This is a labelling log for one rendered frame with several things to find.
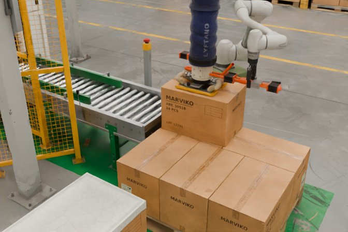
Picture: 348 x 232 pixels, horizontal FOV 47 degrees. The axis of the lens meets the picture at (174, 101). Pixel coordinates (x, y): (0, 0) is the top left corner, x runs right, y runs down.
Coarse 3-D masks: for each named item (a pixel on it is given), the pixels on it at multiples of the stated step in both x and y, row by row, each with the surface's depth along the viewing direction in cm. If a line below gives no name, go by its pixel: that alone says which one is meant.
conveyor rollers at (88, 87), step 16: (48, 80) 442; (64, 80) 440; (80, 80) 446; (96, 96) 407; (112, 96) 403; (128, 96) 407; (144, 96) 403; (112, 112) 377; (128, 112) 374; (144, 112) 375; (160, 112) 380
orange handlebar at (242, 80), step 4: (184, 68) 330; (188, 68) 327; (216, 72) 320; (216, 76) 316; (220, 76) 314; (236, 80) 308; (240, 80) 307; (244, 80) 305; (252, 80) 307; (260, 84) 300; (264, 84) 302; (280, 88) 294
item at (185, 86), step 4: (176, 84) 328; (180, 84) 326; (184, 84) 327; (188, 84) 324; (180, 88) 325; (184, 88) 322; (188, 88) 322; (192, 88) 320; (196, 88) 320; (200, 88) 320; (204, 88) 317; (196, 92) 318; (200, 92) 316; (204, 92) 315; (208, 92) 314; (212, 92) 315; (216, 92) 318; (212, 96) 312
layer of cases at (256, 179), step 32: (160, 128) 348; (128, 160) 306; (160, 160) 306; (192, 160) 306; (224, 160) 306; (256, 160) 306; (288, 160) 306; (128, 192) 312; (160, 192) 291; (192, 192) 273; (224, 192) 273; (256, 192) 273; (288, 192) 289; (192, 224) 285; (224, 224) 267; (256, 224) 252
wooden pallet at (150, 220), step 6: (300, 198) 340; (294, 204) 321; (150, 216) 308; (288, 216) 313; (150, 222) 320; (156, 222) 320; (162, 222) 303; (150, 228) 314; (156, 228) 314; (162, 228) 314; (168, 228) 314; (174, 228) 298; (282, 228) 303
